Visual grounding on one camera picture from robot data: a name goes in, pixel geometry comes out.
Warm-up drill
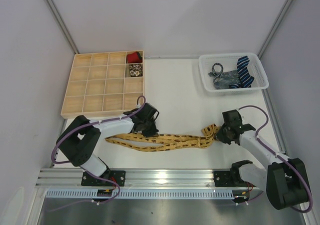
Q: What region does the yellow patterned tie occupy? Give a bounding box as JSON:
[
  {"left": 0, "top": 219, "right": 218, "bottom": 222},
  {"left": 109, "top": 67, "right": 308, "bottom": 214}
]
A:
[{"left": 104, "top": 124, "right": 220, "bottom": 152}]

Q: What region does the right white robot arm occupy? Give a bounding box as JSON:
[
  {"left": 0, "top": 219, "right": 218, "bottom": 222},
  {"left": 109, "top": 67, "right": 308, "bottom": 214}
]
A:
[{"left": 215, "top": 109, "right": 314, "bottom": 214}]

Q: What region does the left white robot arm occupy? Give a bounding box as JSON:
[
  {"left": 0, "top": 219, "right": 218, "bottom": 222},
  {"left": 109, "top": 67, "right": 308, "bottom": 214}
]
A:
[{"left": 54, "top": 103, "right": 159, "bottom": 178}]

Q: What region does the grey paisley tie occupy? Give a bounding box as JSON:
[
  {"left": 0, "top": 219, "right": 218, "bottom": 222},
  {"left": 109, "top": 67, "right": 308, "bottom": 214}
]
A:
[{"left": 208, "top": 63, "right": 239, "bottom": 90}]

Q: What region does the rolled floral tie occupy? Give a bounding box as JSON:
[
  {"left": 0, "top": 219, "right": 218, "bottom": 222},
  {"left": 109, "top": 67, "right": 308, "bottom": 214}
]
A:
[{"left": 128, "top": 63, "right": 143, "bottom": 77}]

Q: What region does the blue striped tie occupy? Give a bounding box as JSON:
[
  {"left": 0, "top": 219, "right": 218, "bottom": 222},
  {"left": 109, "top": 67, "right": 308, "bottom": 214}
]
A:
[{"left": 229, "top": 56, "right": 255, "bottom": 89}]

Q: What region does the wooden compartment tray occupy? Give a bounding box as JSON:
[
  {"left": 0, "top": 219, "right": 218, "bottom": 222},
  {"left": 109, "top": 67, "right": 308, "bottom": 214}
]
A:
[{"left": 60, "top": 50, "right": 145, "bottom": 119}]

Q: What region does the rolled red tie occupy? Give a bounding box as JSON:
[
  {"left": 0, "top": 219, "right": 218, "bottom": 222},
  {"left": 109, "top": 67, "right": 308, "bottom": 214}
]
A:
[{"left": 126, "top": 51, "right": 143, "bottom": 64}]

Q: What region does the white plastic basket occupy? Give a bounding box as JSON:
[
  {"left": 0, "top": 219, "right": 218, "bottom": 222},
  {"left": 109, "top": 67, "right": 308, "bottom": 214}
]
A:
[{"left": 198, "top": 52, "right": 269, "bottom": 94}]

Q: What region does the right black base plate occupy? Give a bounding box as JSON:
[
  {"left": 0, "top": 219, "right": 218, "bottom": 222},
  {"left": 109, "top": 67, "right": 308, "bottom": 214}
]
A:
[{"left": 213, "top": 170, "right": 248, "bottom": 187}]

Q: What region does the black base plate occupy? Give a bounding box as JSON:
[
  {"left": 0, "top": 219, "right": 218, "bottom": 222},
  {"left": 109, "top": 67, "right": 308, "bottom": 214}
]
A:
[
  {"left": 81, "top": 170, "right": 126, "bottom": 187},
  {"left": 213, "top": 170, "right": 248, "bottom": 187}
]

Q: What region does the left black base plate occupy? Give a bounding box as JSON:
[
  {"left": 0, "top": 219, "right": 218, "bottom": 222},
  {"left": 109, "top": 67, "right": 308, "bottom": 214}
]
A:
[{"left": 81, "top": 170, "right": 126, "bottom": 187}]

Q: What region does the white slotted cable duct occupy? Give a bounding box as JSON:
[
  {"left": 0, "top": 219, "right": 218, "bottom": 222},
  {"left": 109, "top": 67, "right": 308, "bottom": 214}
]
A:
[{"left": 44, "top": 189, "right": 237, "bottom": 200}]

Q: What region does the right aluminium frame post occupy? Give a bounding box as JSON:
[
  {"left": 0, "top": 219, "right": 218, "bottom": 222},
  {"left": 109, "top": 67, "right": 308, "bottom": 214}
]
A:
[{"left": 257, "top": 0, "right": 295, "bottom": 59}]

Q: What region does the aluminium frame post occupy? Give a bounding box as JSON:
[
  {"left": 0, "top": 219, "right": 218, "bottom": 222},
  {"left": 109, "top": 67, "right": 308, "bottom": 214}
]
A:
[
  {"left": 44, "top": 0, "right": 79, "bottom": 54},
  {"left": 257, "top": 0, "right": 295, "bottom": 59}
]

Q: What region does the aluminium mounting rail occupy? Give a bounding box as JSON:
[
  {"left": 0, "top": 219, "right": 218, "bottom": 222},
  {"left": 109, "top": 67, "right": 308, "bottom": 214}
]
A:
[{"left": 35, "top": 168, "right": 227, "bottom": 189}]

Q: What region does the left aluminium frame post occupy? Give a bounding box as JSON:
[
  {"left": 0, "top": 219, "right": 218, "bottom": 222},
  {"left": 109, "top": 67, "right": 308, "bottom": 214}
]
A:
[{"left": 44, "top": 0, "right": 79, "bottom": 54}]

